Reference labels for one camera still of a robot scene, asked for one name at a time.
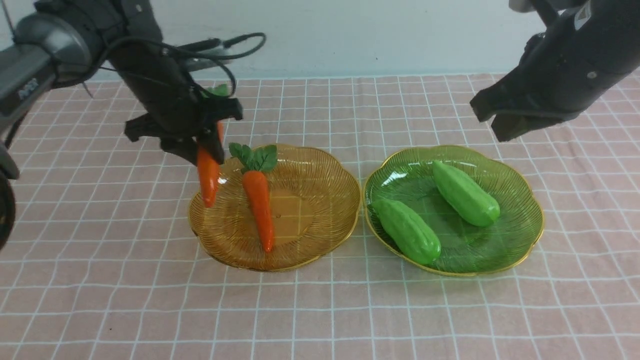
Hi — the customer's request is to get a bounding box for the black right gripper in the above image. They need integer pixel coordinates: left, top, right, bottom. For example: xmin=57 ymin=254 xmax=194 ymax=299
xmin=470 ymin=0 xmax=640 ymax=142

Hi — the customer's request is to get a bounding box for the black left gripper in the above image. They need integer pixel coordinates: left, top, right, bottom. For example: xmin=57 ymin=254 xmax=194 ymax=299
xmin=107 ymin=47 xmax=243 ymax=166

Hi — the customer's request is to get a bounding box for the orange toy carrot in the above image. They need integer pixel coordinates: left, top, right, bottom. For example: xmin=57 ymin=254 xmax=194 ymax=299
xmin=196 ymin=84 xmax=231 ymax=209
xmin=228 ymin=142 xmax=278 ymax=253

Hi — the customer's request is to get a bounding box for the green toy cucumber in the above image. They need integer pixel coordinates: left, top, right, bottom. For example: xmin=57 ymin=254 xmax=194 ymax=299
xmin=370 ymin=199 xmax=442 ymax=265
xmin=432 ymin=161 xmax=501 ymax=228

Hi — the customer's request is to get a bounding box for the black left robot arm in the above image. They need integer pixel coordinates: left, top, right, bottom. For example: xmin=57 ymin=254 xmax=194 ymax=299
xmin=1 ymin=0 xmax=243 ymax=246

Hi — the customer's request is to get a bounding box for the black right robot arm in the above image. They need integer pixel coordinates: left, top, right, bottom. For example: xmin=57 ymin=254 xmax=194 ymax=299
xmin=470 ymin=0 xmax=640 ymax=142

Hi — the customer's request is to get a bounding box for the amber plastic plate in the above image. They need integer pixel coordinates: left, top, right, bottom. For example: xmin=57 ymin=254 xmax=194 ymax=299
xmin=188 ymin=143 xmax=362 ymax=272

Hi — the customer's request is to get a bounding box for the green plastic plate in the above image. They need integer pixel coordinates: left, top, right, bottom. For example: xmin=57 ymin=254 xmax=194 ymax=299
xmin=362 ymin=145 xmax=546 ymax=277

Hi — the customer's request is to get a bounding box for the pink checkered tablecloth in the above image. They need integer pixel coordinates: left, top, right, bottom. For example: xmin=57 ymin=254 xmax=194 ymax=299
xmin=0 ymin=73 xmax=639 ymax=360

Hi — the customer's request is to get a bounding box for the black camera cable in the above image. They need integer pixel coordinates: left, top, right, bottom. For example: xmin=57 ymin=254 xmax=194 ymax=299
xmin=90 ymin=32 xmax=267 ymax=101

